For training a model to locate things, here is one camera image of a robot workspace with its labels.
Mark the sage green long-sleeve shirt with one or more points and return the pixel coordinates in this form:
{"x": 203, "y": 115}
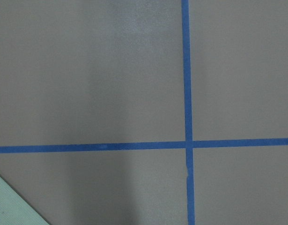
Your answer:
{"x": 14, "y": 210}

